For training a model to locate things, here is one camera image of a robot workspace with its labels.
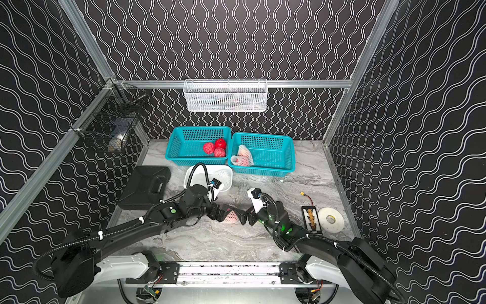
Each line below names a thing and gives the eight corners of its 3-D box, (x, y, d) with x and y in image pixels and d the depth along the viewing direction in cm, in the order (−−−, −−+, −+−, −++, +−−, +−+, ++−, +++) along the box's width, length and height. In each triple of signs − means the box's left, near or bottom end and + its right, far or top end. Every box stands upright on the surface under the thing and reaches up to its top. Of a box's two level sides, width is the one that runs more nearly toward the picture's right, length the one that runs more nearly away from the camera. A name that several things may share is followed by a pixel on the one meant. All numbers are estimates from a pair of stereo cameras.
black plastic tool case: (124, 209, 94) (117, 203, 88) (139, 174, 107) (134, 166, 102) (160, 209, 94) (155, 203, 88) (170, 174, 107) (167, 166, 102)
